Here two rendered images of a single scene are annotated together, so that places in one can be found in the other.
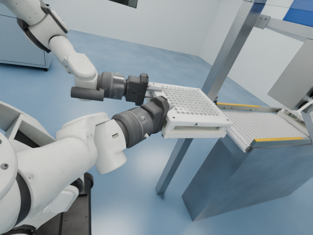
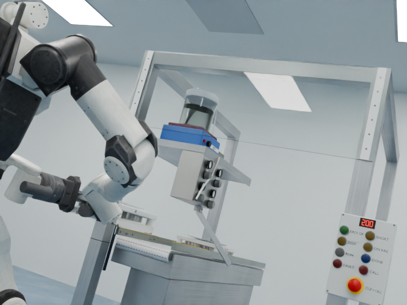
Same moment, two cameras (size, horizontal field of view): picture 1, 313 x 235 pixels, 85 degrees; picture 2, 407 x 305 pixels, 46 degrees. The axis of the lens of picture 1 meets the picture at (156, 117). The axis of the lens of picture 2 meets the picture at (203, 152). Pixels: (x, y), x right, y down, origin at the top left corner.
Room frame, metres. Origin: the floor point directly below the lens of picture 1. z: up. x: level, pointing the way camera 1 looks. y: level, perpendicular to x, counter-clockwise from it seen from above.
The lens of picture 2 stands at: (-1.03, 0.68, 0.90)
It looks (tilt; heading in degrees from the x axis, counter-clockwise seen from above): 10 degrees up; 326
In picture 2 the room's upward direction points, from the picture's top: 15 degrees clockwise
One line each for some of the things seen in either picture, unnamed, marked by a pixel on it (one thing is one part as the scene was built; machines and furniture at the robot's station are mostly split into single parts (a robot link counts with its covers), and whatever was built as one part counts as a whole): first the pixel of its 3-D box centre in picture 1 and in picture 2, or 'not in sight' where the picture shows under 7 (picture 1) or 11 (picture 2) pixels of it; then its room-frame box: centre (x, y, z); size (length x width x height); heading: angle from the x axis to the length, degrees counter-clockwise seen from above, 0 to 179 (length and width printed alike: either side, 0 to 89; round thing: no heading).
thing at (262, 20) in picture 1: (261, 21); not in sight; (0.81, -0.26, 1.26); 0.05 x 0.01 x 0.04; 29
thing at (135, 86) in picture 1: (127, 87); (58, 190); (0.54, 0.13, 0.94); 0.12 x 0.10 x 0.13; 110
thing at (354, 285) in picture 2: not in sight; (355, 285); (-0.10, -0.63, 0.89); 0.04 x 0.04 x 0.04; 29
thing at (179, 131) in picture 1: (182, 113); (108, 218); (0.57, -0.09, 0.90); 0.24 x 0.24 x 0.02; 28
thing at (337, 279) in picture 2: not in sight; (361, 259); (-0.08, -0.66, 0.98); 0.17 x 0.06 x 0.26; 29
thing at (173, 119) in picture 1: (187, 103); (112, 206); (0.57, -0.09, 0.94); 0.25 x 0.24 x 0.02; 28
